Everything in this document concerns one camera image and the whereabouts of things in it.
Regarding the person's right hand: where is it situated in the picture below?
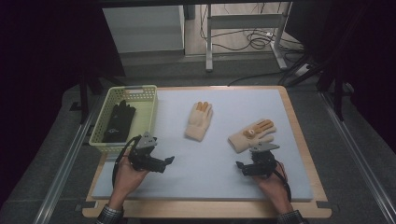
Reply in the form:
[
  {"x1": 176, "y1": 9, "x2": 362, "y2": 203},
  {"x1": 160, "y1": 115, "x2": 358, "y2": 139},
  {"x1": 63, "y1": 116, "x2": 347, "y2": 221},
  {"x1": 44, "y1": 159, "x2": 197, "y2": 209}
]
[{"x1": 252, "y1": 161, "x2": 294, "y2": 215}]

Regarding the black glove with white print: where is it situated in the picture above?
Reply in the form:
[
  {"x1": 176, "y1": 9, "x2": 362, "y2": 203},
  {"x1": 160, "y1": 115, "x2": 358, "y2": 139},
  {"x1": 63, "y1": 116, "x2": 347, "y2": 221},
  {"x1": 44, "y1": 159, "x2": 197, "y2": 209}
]
[{"x1": 102, "y1": 99, "x2": 137, "y2": 144}]

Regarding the metal floor rail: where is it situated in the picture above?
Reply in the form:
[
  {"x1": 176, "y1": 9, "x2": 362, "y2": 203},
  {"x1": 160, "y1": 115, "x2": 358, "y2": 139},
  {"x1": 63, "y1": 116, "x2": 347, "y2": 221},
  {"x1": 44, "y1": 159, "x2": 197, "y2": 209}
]
[
  {"x1": 32, "y1": 102, "x2": 98, "y2": 224},
  {"x1": 318, "y1": 91, "x2": 396, "y2": 224}
]

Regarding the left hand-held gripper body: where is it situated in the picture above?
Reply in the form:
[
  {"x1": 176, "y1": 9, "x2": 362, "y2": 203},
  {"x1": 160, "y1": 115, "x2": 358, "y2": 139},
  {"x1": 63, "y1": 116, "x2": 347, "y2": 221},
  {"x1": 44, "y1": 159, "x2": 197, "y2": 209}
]
[{"x1": 127, "y1": 131, "x2": 158, "y2": 173}]

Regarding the person's left hand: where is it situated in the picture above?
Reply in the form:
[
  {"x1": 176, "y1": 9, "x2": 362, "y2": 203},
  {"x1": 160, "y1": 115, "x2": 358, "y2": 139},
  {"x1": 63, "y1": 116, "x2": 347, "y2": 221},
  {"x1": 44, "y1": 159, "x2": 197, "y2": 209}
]
[{"x1": 106, "y1": 155, "x2": 150, "y2": 210}]

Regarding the grey cabinet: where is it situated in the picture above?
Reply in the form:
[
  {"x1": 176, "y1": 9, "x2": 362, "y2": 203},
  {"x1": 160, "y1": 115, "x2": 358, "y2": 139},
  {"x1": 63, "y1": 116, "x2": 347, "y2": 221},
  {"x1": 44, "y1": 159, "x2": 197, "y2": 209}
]
[{"x1": 102, "y1": 5, "x2": 187, "y2": 54}]

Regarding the white desk frame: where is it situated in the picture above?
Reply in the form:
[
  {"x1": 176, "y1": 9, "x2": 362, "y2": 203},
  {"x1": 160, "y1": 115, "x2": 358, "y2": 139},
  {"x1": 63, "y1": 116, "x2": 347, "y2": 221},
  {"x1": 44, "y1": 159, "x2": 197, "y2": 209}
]
[{"x1": 205, "y1": 2, "x2": 293, "y2": 73}]

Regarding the beige glove with orange fingertips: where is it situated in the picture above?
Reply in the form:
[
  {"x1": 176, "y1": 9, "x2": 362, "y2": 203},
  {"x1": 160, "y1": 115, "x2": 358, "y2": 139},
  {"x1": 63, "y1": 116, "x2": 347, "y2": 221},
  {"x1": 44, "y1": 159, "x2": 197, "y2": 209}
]
[{"x1": 184, "y1": 101, "x2": 215, "y2": 143}]

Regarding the long black floor cable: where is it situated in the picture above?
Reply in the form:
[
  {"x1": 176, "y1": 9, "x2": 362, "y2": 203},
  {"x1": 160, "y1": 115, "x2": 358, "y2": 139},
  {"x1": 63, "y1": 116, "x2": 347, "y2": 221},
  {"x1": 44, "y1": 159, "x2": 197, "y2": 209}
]
[{"x1": 227, "y1": 70, "x2": 285, "y2": 87}]

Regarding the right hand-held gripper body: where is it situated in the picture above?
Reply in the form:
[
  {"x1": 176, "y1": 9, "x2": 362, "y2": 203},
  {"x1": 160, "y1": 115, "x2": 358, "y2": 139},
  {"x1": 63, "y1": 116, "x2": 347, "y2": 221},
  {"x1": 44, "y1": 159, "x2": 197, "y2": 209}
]
[{"x1": 248, "y1": 142, "x2": 281, "y2": 179}]

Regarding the black metal stand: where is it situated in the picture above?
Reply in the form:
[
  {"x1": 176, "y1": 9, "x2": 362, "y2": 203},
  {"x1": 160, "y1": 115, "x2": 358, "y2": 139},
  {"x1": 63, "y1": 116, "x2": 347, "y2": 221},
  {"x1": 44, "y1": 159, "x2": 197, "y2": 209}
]
[
  {"x1": 317, "y1": 52, "x2": 357, "y2": 122},
  {"x1": 77, "y1": 73, "x2": 126, "y2": 125}
]

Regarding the beige glove with orange fingers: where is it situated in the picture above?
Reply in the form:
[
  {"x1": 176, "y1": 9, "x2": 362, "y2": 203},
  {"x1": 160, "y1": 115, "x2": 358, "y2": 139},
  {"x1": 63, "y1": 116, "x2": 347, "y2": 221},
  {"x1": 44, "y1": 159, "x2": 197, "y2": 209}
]
[{"x1": 228, "y1": 118, "x2": 277, "y2": 154}]

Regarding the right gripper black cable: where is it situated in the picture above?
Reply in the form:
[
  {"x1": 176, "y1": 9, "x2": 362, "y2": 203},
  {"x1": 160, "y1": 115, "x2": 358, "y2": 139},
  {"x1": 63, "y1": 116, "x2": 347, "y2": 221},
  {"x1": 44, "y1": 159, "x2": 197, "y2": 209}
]
[{"x1": 275, "y1": 161, "x2": 293, "y2": 202}]

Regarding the yellow-green plastic basket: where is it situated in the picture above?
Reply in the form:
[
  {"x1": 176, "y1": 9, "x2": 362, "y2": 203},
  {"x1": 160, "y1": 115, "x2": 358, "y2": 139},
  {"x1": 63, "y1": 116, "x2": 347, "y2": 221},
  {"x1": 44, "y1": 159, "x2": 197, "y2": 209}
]
[{"x1": 88, "y1": 84, "x2": 159, "y2": 154}]

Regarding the tangle of floor cables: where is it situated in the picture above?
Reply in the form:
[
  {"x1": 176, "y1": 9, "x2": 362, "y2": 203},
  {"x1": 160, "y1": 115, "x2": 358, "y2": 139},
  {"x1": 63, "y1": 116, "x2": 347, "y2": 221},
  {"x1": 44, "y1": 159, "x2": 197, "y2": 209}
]
[{"x1": 199, "y1": 3, "x2": 304, "y2": 52}]

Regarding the white power strip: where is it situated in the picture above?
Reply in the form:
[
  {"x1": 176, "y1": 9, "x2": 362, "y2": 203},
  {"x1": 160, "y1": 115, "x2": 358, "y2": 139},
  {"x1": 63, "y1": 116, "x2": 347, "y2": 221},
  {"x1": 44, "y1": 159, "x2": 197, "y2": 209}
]
[{"x1": 294, "y1": 63, "x2": 311, "y2": 77}]

